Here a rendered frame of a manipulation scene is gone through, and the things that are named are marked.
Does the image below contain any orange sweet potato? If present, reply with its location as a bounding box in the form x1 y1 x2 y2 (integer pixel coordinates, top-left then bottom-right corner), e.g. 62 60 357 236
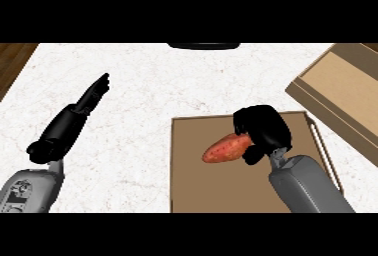
201 132 255 164

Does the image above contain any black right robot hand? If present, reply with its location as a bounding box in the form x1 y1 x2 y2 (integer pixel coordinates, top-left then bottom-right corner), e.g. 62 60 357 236
232 104 294 166

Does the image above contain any black rounded appliance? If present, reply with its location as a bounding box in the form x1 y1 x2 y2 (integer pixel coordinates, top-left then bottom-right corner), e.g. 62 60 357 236
165 42 242 51

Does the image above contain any tan cardboard box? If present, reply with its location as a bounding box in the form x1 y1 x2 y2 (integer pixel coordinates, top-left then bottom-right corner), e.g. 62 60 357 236
283 42 378 168

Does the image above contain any brown flat tray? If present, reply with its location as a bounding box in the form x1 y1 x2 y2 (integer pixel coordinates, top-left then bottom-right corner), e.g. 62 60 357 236
170 111 344 214

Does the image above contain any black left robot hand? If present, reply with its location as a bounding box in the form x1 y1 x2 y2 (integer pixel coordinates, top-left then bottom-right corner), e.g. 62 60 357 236
25 72 112 165

